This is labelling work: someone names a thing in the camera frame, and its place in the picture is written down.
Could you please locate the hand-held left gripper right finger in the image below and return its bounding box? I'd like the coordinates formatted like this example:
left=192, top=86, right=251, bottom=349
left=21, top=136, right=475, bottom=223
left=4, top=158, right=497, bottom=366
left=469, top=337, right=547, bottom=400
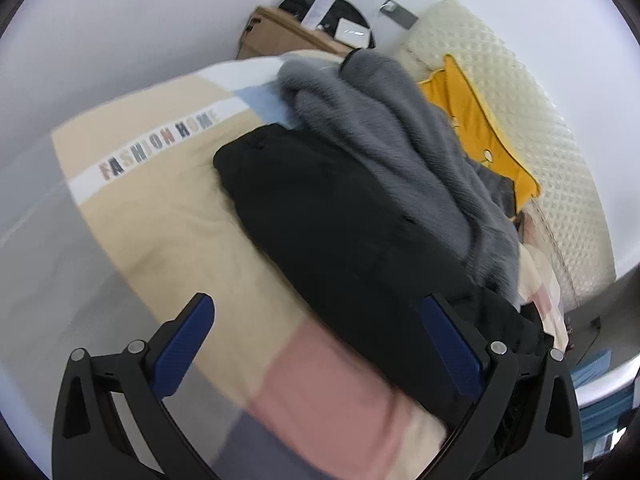
left=419, top=292, right=583, bottom=480

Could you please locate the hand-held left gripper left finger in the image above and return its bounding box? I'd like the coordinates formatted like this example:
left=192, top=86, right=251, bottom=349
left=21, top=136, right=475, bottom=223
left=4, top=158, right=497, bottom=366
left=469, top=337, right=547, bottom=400
left=51, top=291, right=216, bottom=480

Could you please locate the black padded jacket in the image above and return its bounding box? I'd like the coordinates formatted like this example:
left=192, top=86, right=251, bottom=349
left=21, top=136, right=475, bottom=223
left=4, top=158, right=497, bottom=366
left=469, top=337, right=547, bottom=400
left=213, top=124, right=556, bottom=476

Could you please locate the patchwork checked duvet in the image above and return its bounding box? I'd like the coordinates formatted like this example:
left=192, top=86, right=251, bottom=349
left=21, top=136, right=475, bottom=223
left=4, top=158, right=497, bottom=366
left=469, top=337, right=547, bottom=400
left=0, top=50, right=568, bottom=480

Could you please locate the grey fleece garment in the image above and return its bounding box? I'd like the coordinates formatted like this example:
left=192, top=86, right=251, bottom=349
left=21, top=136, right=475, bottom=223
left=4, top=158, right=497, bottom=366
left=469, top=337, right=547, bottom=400
left=276, top=50, right=523, bottom=306

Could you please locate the yellow pillow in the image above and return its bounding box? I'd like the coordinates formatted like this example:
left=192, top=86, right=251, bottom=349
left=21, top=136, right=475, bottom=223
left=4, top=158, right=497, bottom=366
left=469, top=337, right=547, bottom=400
left=419, top=55, right=542, bottom=211

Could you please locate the cream quilted headboard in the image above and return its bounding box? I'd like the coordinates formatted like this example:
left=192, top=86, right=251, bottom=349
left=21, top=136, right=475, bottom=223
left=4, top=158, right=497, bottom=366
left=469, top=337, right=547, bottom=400
left=395, top=0, right=617, bottom=311

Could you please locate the white box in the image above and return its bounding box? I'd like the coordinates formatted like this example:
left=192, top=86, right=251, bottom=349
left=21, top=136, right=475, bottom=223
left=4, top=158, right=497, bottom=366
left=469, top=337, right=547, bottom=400
left=334, top=18, right=372, bottom=47

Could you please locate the wooden nightstand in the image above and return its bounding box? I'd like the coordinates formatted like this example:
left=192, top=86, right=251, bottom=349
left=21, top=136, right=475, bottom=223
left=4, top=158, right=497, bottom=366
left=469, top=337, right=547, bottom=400
left=236, top=6, right=351, bottom=61

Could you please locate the black bag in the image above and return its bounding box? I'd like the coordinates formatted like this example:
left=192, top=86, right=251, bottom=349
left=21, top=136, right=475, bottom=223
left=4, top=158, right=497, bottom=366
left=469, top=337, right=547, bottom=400
left=278, top=0, right=377, bottom=50

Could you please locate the white spray bottle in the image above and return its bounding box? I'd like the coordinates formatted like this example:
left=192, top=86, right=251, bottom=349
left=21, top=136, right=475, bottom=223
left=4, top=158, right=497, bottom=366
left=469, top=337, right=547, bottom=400
left=302, top=0, right=343, bottom=28

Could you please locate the grey wall socket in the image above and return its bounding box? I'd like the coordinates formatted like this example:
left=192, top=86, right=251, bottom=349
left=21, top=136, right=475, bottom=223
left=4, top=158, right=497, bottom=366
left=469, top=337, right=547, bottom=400
left=381, top=0, right=420, bottom=30

